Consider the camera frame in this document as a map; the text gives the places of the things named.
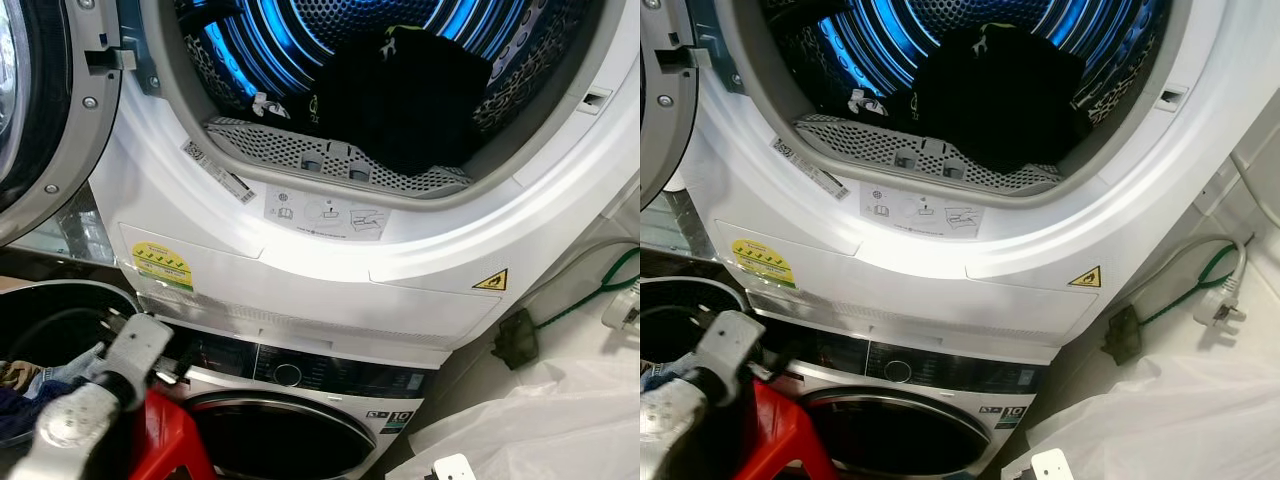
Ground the white front-load washing machine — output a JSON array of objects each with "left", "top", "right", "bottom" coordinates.
[
  {"left": 148, "top": 318, "right": 453, "bottom": 480},
  {"left": 745, "top": 314, "right": 1063, "bottom": 480}
]

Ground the yellow energy label sticker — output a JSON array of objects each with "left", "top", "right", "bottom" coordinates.
[
  {"left": 131, "top": 241, "right": 195, "bottom": 294},
  {"left": 729, "top": 237, "right": 799, "bottom": 290}
]

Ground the black laundry basket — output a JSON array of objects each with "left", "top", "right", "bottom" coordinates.
[
  {"left": 0, "top": 279, "right": 143, "bottom": 453},
  {"left": 640, "top": 277, "right": 748, "bottom": 369}
]

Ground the black glass washer door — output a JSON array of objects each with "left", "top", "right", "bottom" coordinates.
[
  {"left": 184, "top": 389, "right": 380, "bottom": 480},
  {"left": 799, "top": 384, "right": 992, "bottom": 480}
]

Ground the white tumble dryer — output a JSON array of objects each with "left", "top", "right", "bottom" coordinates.
[
  {"left": 678, "top": 0, "right": 1280, "bottom": 367},
  {"left": 88, "top": 0, "right": 641, "bottom": 371}
]

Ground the shiny metal panel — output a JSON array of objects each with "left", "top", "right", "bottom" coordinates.
[
  {"left": 640, "top": 189, "right": 718, "bottom": 264},
  {"left": 0, "top": 184, "right": 117, "bottom": 267}
]

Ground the white power plug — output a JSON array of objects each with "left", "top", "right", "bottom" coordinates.
[
  {"left": 1193, "top": 277, "right": 1248, "bottom": 327},
  {"left": 602, "top": 282, "right": 641, "bottom": 328}
]

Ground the brown patterned garment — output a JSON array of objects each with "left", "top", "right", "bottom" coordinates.
[{"left": 0, "top": 359, "right": 42, "bottom": 393}]

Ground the white barcode sticker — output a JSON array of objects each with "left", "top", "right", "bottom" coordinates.
[
  {"left": 769, "top": 136, "right": 852, "bottom": 202},
  {"left": 181, "top": 139, "right": 258, "bottom": 206}
]

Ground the white instruction sticker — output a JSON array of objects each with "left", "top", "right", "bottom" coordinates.
[
  {"left": 263, "top": 184, "right": 392, "bottom": 242},
  {"left": 858, "top": 181, "right": 987, "bottom": 240}
]

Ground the grey perforated lint filter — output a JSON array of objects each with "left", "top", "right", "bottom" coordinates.
[
  {"left": 792, "top": 112, "right": 1064, "bottom": 195},
  {"left": 204, "top": 116, "right": 472, "bottom": 199}
]

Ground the grey rimmed dryer door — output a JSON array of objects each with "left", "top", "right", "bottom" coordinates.
[
  {"left": 0, "top": 0, "right": 127, "bottom": 247},
  {"left": 640, "top": 0, "right": 703, "bottom": 213}
]

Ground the black garment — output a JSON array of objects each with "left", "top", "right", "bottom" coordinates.
[
  {"left": 904, "top": 24, "right": 1097, "bottom": 172},
  {"left": 308, "top": 27, "right": 497, "bottom": 177}
]

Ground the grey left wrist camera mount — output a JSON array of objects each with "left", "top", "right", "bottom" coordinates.
[
  {"left": 98, "top": 311, "right": 177, "bottom": 387},
  {"left": 693, "top": 309, "right": 768, "bottom": 380}
]

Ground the green cable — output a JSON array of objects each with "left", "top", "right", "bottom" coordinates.
[
  {"left": 530, "top": 247, "right": 641, "bottom": 332},
  {"left": 1140, "top": 242, "right": 1242, "bottom": 327}
]

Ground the grey power cable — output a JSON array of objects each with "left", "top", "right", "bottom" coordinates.
[
  {"left": 520, "top": 238, "right": 641, "bottom": 303},
  {"left": 1120, "top": 233, "right": 1253, "bottom": 301}
]

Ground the black wall box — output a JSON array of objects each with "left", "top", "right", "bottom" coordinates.
[
  {"left": 491, "top": 309, "right": 542, "bottom": 372},
  {"left": 1101, "top": 304, "right": 1147, "bottom": 367}
]

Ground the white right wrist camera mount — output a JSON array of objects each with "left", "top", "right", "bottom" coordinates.
[
  {"left": 431, "top": 452, "right": 479, "bottom": 480},
  {"left": 1029, "top": 447, "right": 1077, "bottom": 480}
]

